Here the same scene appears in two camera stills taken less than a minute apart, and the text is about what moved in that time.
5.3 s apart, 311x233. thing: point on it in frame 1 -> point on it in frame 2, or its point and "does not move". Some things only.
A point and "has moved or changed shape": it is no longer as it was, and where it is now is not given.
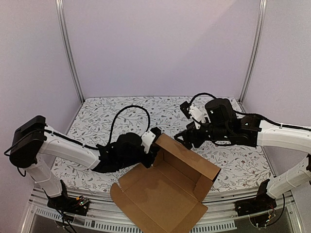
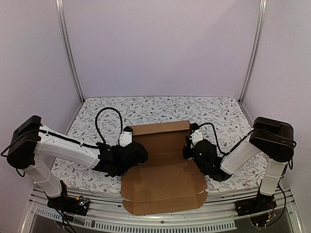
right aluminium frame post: (262, 13) does not move
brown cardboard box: (167, 197) has moved or changed shape
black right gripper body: (194, 132) -> (187, 150)
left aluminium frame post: (60, 8) does not move
